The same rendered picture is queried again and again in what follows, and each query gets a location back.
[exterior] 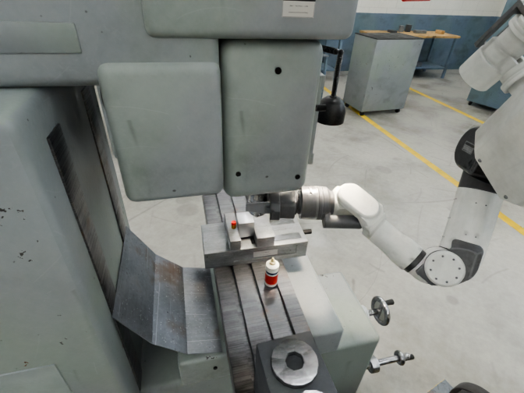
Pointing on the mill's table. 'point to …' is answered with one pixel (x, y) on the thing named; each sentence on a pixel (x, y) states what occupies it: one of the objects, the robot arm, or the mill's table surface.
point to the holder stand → (292, 366)
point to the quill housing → (267, 112)
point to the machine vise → (243, 246)
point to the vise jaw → (263, 231)
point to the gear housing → (249, 19)
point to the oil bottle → (271, 272)
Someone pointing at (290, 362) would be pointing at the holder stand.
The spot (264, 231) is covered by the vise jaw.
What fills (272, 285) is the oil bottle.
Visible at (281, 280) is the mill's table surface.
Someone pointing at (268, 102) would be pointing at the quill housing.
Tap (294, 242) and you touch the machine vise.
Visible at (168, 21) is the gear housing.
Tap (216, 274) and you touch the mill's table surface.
